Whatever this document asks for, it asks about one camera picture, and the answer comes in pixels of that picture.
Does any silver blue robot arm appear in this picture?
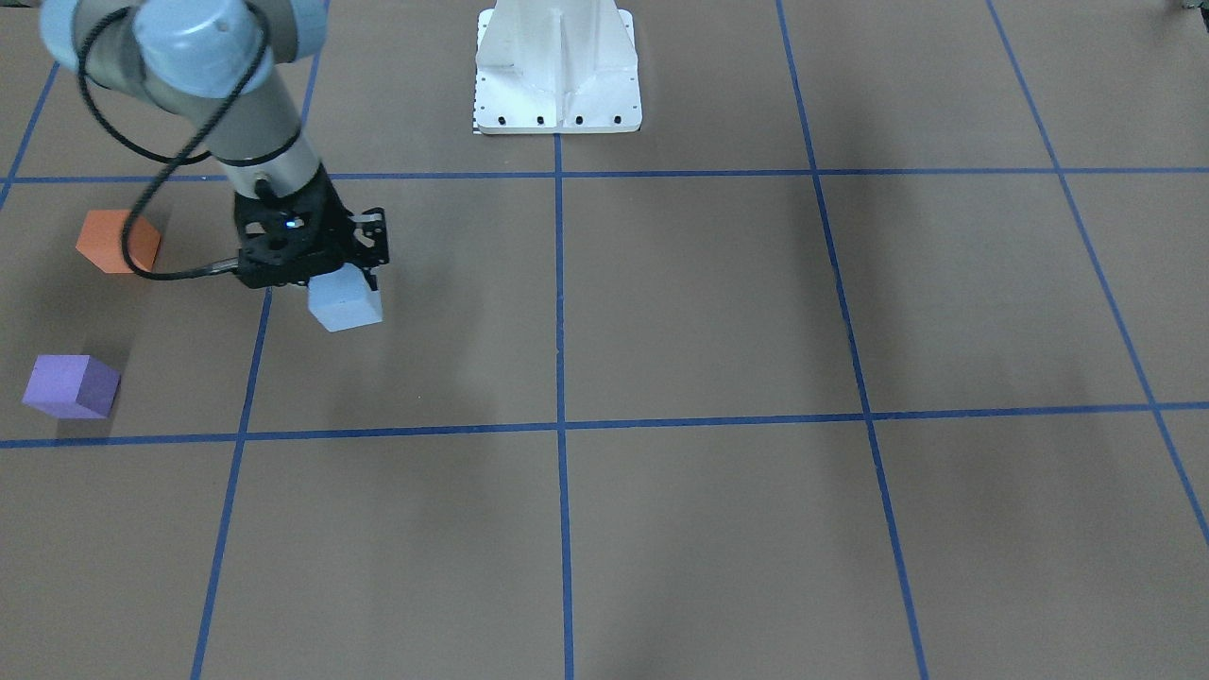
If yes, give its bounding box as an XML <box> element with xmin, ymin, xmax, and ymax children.
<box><xmin>40</xmin><ymin>1</ymin><xmax>389</xmax><ymax>292</ymax></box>

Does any light blue foam block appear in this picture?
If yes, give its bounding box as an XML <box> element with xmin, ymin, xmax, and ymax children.
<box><xmin>307</xmin><ymin>263</ymin><xmax>383</xmax><ymax>332</ymax></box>

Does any orange foam block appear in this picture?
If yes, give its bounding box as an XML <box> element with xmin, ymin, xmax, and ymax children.
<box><xmin>75</xmin><ymin>211</ymin><xmax>162</xmax><ymax>273</ymax></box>

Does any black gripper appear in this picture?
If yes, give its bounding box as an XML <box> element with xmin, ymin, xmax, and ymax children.
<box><xmin>233</xmin><ymin>165</ymin><xmax>380</xmax><ymax>292</ymax></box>

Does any purple foam block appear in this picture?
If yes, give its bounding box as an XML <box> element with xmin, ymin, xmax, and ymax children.
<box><xmin>22</xmin><ymin>355</ymin><xmax>121</xmax><ymax>420</ymax></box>

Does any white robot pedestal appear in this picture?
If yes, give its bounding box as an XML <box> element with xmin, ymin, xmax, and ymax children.
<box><xmin>472</xmin><ymin>1</ymin><xmax>643</xmax><ymax>136</ymax></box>

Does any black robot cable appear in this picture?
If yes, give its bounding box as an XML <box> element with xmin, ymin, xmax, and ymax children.
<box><xmin>76</xmin><ymin>0</ymin><xmax>274</xmax><ymax>282</ymax></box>

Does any brown paper table cover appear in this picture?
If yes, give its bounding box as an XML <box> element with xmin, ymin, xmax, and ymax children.
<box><xmin>2</xmin><ymin>1</ymin><xmax>1207</xmax><ymax>679</ymax></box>

